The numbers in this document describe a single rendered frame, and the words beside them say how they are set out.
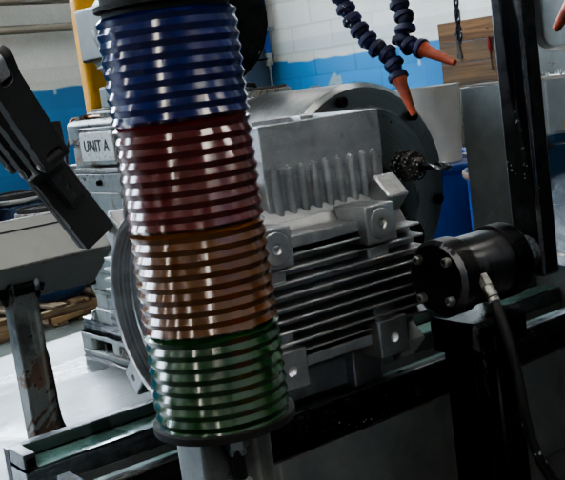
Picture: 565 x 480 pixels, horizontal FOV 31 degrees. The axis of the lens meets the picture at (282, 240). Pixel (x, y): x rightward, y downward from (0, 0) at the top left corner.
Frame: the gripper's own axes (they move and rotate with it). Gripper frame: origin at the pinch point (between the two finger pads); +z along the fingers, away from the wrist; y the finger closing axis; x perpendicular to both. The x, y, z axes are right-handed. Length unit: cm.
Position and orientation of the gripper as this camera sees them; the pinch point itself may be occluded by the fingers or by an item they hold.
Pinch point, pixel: (70, 204)
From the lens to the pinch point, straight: 80.9
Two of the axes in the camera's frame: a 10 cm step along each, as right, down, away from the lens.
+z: 5.1, 7.5, 4.2
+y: -5.9, -0.5, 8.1
